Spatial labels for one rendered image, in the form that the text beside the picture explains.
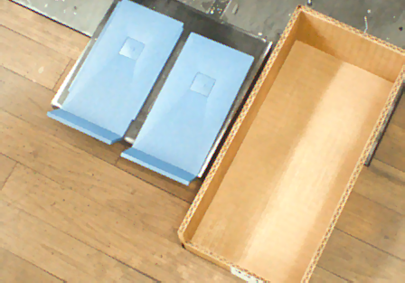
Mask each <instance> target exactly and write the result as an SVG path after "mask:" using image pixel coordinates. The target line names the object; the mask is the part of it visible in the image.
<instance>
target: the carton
mask: <svg viewBox="0 0 405 283"><path fill-rule="evenodd" d="M404 76H405V50H402V49H401V48H398V47H396V46H394V45H391V44H389V43H386V42H385V41H382V40H380V39H377V38H375V37H374V36H370V35H369V34H366V33H364V32H361V31H359V30H356V29H354V28H352V27H351V26H348V25H346V24H343V23H340V22H338V21H336V20H334V19H333V18H329V17H328V16H324V15H323V14H320V13H318V12H315V11H314V10H312V9H309V8H307V7H304V6H302V5H298V6H297V9H296V10H295V12H294V13H293V15H292V18H290V21H289V23H288V24H287V27H286V29H285V31H284V33H283V34H282V35H281V38H280V39H279V42H278V44H277V46H276V48H275V50H274V51H273V53H272V55H271V56H270V58H269V60H268V63H267V64H266V67H265V68H264V71H263V72H262V74H261V75H260V77H259V79H258V82H257V84H256V85H255V88H254V89H253V91H252V92H251V93H250V96H249V99H248V100H247V101H246V104H245V106H244V108H243V109H242V112H241V113H240V116H239V117H238V119H237V121H236V122H235V125H234V126H233V129H232V130H231V132H230V134H229V137H228V138H227V139H226V142H225V143H224V146H223V147H222V149H221V151H220V153H219V155H218V156H217V159H215V162H214V164H213V167H212V168H211V171H210V172H209V174H208V175H207V177H206V180H204V183H203V185H202V188H201V189H200V191H199V193H198V194H197V196H196V197H195V200H194V201H193V204H192V206H191V209H190V210H189V211H188V213H187V214H186V217H185V218H184V221H183V222H182V225H181V226H180V229H179V231H177V232H178V235H179V237H180V242H181V243H182V248H185V249H186V250H189V251H190V252H192V253H194V254H195V255H198V256H200V257H202V258H203V259H206V260H208V261H210V262H211V263H214V264H215V265H217V266H220V267H221V268H224V269H227V270H228V271H229V272H231V273H232V274H235V275H236V276H239V277H240V278H243V279H244V280H247V281H248V282H250V283H307V282H308V280H309V278H310V277H311V274H312V273H313V271H314V268H315V266H316V263H317V261H318V259H319V258H320V255H321V253H322V251H323V249H324V247H325V245H326V242H327V241H328V238H329V236H330V234H331V231H332V230H333V229H334V226H335V223H336V221H337V220H338V216H339V215H340V212H341V211H342V209H343V207H344V204H345V202H346V199H347V198H348V196H349V193H350V192H351V190H352V188H353V185H354V183H355V180H356V179H357V176H358V174H359V173H360V170H361V169H362V166H363V164H364V161H365V159H366V157H367V155H368V153H369V152H370V150H371V147H372V144H373V142H374V139H375V138H376V137H377V134H378V133H379V130H380V128H381V124H382V123H383V120H384V119H385V116H386V115H387V113H388V111H389V109H390V106H391V103H392V102H393V100H394V98H395V96H396V93H397V91H398V88H399V87H400V84H401V83H402V80H403V78H404Z"/></svg>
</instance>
